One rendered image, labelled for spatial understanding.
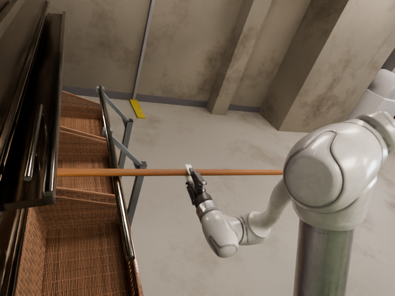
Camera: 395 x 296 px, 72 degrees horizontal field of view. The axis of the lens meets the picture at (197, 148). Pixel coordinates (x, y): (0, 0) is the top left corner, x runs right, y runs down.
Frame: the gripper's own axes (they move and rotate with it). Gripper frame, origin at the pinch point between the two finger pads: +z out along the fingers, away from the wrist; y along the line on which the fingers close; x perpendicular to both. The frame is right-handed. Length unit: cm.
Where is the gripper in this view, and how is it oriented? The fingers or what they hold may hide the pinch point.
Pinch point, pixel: (188, 172)
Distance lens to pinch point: 123.1
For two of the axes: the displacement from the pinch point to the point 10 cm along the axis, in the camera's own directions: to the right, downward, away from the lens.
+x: 8.9, 0.3, 4.6
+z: -3.5, -5.9, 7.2
